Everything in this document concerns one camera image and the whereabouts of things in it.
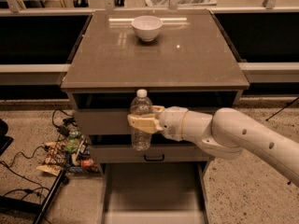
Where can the pile of snack packages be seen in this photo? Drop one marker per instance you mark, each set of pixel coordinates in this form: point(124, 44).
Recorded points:
point(69, 153)

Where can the white ceramic bowl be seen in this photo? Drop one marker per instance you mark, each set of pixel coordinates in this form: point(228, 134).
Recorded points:
point(147, 28)

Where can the bottom grey drawer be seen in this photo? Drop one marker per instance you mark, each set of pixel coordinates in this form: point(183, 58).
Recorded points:
point(154, 193)

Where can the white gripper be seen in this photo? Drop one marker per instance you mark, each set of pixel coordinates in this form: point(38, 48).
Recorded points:
point(172, 122)

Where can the grey drawer cabinet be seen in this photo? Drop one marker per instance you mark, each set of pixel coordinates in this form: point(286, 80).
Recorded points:
point(189, 64)

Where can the grey drawer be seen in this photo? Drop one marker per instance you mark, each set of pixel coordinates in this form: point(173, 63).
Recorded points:
point(154, 193)
point(156, 153)
point(114, 121)

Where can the middle grey drawer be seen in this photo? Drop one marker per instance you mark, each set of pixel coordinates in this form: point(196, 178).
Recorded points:
point(156, 153)

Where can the clear plastic water bottle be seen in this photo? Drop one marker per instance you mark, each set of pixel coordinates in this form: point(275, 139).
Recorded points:
point(141, 105)

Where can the black power adapter with cable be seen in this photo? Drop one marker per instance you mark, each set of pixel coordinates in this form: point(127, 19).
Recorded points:
point(63, 127)

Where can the top grey drawer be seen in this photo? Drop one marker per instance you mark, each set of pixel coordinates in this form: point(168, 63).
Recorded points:
point(114, 121)

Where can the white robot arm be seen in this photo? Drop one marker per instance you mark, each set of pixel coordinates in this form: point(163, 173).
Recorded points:
point(224, 134)

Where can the black metal stand base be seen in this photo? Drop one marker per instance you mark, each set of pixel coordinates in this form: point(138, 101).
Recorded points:
point(35, 202)

